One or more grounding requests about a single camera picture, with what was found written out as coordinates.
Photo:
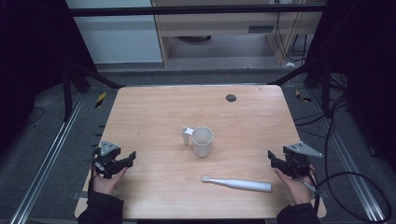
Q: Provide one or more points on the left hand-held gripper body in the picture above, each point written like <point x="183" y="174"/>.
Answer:
<point x="107" y="155"/>

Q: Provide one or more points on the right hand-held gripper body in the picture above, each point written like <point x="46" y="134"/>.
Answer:
<point x="297" y="161"/>

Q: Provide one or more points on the white electric toothbrush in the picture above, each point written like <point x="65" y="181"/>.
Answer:
<point x="246" y="184"/>

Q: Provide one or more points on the white cup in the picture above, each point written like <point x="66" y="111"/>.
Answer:
<point x="202" y="146"/>

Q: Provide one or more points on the person's left hand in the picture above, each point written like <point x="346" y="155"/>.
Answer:
<point x="106" y="186"/>

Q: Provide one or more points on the person's right hand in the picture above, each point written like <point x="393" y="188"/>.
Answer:
<point x="297" y="191"/>

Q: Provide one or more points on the black yellow hazard tape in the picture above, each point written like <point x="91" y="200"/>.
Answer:
<point x="100" y="100"/>
<point x="302" y="97"/>

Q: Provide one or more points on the dark round table grommet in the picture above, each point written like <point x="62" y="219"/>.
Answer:
<point x="231" y="98"/>

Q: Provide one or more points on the black metal stand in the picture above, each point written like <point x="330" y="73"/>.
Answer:
<point x="325" y="90"/>
<point x="67" y="93"/>

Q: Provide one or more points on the small white floor object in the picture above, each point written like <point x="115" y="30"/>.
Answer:
<point x="289" y="64"/>

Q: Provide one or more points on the dark curtain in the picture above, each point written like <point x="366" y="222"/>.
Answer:
<point x="367" y="77"/>
<point x="28" y="62"/>

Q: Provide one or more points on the white cabinet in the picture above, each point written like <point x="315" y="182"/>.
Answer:
<point x="118" y="40"/>

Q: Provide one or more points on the light wooden desk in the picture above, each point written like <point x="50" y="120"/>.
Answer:
<point x="218" y="26"/>

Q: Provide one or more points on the metal floor rail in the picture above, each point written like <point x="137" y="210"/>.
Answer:
<point x="46" y="161"/>
<point x="358" y="183"/>

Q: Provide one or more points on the black horizontal frame bar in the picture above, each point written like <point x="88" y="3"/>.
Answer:
<point x="186" y="10"/>

